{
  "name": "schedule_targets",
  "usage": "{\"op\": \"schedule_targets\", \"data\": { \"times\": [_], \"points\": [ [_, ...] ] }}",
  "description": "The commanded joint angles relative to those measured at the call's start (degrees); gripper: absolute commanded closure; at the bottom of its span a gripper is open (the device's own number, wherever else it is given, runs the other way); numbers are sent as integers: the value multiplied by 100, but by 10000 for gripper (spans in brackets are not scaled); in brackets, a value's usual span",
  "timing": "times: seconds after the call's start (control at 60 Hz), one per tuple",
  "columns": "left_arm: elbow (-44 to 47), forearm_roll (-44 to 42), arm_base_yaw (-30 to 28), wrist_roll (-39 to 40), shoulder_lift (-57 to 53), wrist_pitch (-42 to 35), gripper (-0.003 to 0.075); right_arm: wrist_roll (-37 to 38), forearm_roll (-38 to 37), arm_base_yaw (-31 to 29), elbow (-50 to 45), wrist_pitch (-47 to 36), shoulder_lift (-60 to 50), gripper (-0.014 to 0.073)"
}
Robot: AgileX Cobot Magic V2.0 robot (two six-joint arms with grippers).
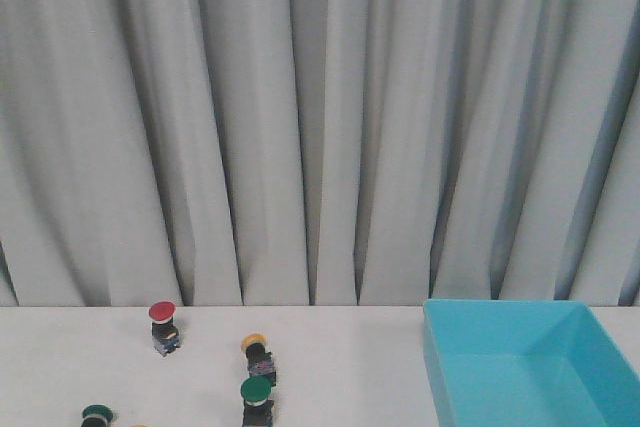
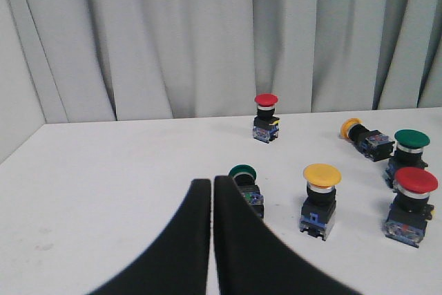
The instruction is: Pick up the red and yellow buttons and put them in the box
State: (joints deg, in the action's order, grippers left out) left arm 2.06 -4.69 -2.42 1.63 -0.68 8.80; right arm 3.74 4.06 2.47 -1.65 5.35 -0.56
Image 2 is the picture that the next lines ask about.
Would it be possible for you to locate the red push button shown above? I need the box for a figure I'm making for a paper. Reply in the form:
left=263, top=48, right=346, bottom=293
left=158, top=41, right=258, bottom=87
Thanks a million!
left=383, top=166, right=439, bottom=248
left=252, top=93, right=280, bottom=144

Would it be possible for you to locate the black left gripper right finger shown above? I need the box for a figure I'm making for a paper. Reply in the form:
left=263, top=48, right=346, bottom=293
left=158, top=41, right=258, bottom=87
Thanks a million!
left=213, top=175, right=357, bottom=294

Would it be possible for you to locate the green push button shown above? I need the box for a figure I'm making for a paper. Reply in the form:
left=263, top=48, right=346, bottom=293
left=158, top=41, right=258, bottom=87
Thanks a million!
left=229, top=164, right=265, bottom=219
left=384, top=129, right=430, bottom=191

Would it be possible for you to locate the yellow push button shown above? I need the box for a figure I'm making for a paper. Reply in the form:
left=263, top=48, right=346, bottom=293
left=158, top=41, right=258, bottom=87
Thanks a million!
left=299, top=164, right=342, bottom=241
left=340, top=118, right=394, bottom=162

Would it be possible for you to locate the green push button left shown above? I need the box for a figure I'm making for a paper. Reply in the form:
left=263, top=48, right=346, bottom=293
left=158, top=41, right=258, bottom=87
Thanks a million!
left=229, top=164, right=265, bottom=219

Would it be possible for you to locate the grey curtain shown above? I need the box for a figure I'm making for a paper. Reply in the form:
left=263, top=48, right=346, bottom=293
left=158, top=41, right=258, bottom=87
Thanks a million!
left=0, top=0, right=442, bottom=164

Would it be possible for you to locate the green push button right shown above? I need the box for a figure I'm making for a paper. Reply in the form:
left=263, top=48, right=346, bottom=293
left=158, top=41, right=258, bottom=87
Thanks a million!
left=384, top=129, right=430, bottom=191

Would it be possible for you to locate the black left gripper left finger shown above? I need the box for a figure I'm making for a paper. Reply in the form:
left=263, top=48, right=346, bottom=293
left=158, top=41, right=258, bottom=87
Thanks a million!
left=92, top=179, right=211, bottom=294

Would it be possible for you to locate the yellow push button lying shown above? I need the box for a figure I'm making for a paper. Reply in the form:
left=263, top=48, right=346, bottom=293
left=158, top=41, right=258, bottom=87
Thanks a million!
left=340, top=118, right=394, bottom=162

